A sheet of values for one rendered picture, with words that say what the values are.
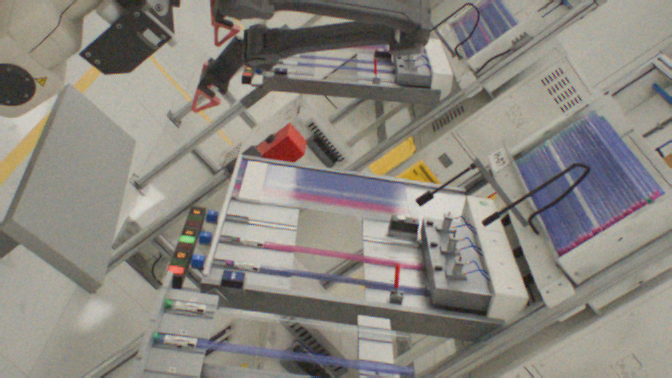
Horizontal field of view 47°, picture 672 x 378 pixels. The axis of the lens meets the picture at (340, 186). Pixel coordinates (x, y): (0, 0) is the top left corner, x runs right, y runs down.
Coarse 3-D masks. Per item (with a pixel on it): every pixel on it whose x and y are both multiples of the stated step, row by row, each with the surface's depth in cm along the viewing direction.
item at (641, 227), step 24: (600, 96) 213; (576, 120) 219; (624, 120) 219; (504, 144) 229; (528, 144) 220; (504, 168) 226; (528, 192) 202; (648, 216) 164; (168, 240) 253; (600, 240) 167; (624, 240) 166; (648, 240) 166; (576, 264) 169; (600, 264) 169; (624, 288) 172; (600, 312) 179; (312, 336) 219; (288, 360) 203
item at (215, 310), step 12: (216, 312) 157; (228, 312) 157; (240, 312) 158; (252, 312) 158; (300, 324) 158; (312, 324) 158; (324, 324) 159; (336, 324) 159; (348, 324) 160; (384, 336) 160; (396, 336) 160; (408, 336) 160
